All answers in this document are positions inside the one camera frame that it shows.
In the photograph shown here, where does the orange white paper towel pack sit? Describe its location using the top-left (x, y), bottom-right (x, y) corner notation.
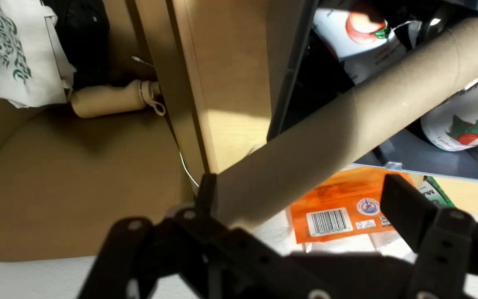
top-left (248, 166), bottom-right (423, 262)

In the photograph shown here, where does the white printed wrapper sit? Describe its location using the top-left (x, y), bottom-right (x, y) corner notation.
top-left (419, 68), bottom-right (478, 154)
top-left (310, 3), bottom-right (403, 84)

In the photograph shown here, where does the black bag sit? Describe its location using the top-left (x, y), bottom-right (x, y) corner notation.
top-left (41, 0), bottom-right (110, 89)

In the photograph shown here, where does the brown cardboard box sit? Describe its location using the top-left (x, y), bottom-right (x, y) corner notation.
top-left (0, 0), bottom-right (210, 262)

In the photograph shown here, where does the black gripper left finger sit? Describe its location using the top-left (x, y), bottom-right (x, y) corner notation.
top-left (77, 171), bottom-right (306, 299)

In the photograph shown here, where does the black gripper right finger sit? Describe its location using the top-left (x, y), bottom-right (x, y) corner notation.
top-left (379, 172), bottom-right (478, 299)

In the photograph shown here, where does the white plastic bag green print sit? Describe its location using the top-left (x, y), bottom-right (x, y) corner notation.
top-left (0, 0), bottom-right (77, 109)

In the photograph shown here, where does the brown cardboard towel roll tube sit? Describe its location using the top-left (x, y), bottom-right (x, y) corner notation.
top-left (212, 15), bottom-right (478, 231)

